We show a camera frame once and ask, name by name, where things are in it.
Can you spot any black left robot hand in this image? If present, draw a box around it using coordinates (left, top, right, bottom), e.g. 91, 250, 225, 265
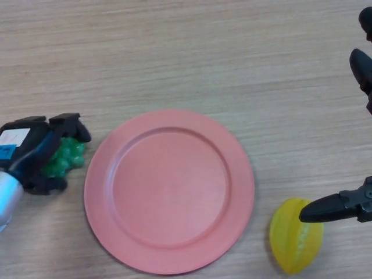
0, 113, 92, 196

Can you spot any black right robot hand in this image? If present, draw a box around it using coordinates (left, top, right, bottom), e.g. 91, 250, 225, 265
298, 7, 372, 224

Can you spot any green grapes bunch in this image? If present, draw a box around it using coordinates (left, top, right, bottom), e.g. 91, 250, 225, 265
39, 136, 87, 180

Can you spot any pink round plate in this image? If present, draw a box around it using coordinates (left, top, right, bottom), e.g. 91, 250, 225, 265
84, 109, 256, 276

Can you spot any yellow starfruit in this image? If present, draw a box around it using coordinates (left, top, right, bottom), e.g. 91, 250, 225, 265
269, 197, 324, 276

